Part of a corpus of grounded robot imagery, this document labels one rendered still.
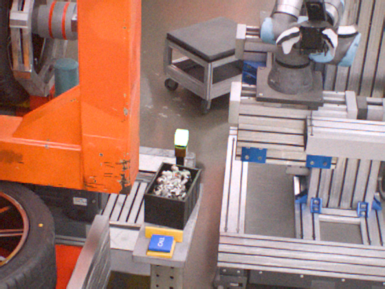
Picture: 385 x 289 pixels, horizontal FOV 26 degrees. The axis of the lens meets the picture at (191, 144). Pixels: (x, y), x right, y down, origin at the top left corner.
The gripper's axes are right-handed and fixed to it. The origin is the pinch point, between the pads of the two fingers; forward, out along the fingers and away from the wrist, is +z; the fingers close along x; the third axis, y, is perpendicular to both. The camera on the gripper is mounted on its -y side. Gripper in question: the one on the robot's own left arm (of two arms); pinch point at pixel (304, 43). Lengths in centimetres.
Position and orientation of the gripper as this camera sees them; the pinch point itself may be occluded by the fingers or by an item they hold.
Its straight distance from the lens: 213.1
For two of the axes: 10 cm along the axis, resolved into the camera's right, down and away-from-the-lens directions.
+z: -3.3, 4.9, -8.0
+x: -9.4, -1.0, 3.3
